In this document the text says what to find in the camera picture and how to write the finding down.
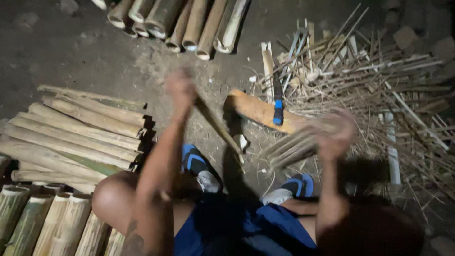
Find person's right blue sandal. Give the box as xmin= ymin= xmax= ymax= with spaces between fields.
xmin=260 ymin=173 xmax=315 ymax=206

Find wooden chopping block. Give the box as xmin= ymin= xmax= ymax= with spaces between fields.
xmin=224 ymin=89 xmax=308 ymax=135

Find heap of bamboo scraps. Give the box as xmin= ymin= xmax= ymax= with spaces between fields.
xmin=249 ymin=4 xmax=455 ymax=228

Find machete with blue-taped handle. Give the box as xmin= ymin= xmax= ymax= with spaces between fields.
xmin=271 ymin=69 xmax=286 ymax=127

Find row of green bamboo tubes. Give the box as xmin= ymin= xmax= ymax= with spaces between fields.
xmin=0 ymin=182 xmax=126 ymax=256

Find person's blue sandal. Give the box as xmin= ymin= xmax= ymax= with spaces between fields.
xmin=260 ymin=173 xmax=315 ymax=206
xmin=181 ymin=143 xmax=224 ymax=194

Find person's right hand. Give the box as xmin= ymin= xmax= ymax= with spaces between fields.
xmin=313 ymin=108 xmax=359 ymax=162

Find pile of split bamboo slats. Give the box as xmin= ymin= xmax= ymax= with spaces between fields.
xmin=0 ymin=84 xmax=153 ymax=194

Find white pipe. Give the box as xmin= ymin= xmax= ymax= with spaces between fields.
xmin=382 ymin=112 xmax=402 ymax=187

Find row of brown bamboo tubes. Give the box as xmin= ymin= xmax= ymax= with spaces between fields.
xmin=91 ymin=0 xmax=251 ymax=61

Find split bamboo stick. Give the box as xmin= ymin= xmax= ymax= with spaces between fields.
xmin=194 ymin=94 xmax=246 ymax=165

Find person's left hand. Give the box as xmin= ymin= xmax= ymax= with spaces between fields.
xmin=165 ymin=68 xmax=198 ymax=115

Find person's left blue sandal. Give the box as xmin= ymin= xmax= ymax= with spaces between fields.
xmin=181 ymin=143 xmax=224 ymax=194

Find person's blue shorts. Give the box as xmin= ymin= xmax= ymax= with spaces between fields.
xmin=173 ymin=197 xmax=319 ymax=256

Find bundle of thin bamboo strips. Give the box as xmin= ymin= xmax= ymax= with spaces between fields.
xmin=261 ymin=115 xmax=342 ymax=171

